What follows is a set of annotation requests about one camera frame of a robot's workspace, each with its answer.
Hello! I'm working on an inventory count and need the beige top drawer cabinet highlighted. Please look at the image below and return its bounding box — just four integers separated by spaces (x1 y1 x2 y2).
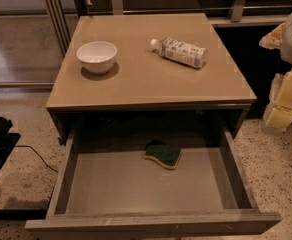
47 13 256 139

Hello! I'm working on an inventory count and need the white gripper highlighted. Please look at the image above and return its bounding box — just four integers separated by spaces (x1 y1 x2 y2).
259 24 292 131

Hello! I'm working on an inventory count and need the clear plastic labelled bottle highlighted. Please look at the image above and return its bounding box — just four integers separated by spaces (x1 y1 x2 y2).
150 37 206 69

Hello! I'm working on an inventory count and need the green and yellow sponge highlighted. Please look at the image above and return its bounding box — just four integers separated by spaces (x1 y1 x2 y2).
144 140 181 170

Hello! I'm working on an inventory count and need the open grey wooden drawer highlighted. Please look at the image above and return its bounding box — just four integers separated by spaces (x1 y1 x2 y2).
25 127 281 240

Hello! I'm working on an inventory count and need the white ceramic bowl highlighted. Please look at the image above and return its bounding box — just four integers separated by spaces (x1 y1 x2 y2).
76 41 117 75

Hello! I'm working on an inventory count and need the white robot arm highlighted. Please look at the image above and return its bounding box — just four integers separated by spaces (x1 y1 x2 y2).
259 13 292 132

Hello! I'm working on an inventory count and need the black cable on floor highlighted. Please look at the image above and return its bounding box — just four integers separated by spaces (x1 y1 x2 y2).
14 145 59 174

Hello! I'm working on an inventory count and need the metal shelf frame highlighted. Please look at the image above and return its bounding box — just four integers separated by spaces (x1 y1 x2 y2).
44 0 292 51

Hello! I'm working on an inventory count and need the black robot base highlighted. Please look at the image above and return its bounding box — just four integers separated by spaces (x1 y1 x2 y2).
0 117 47 220

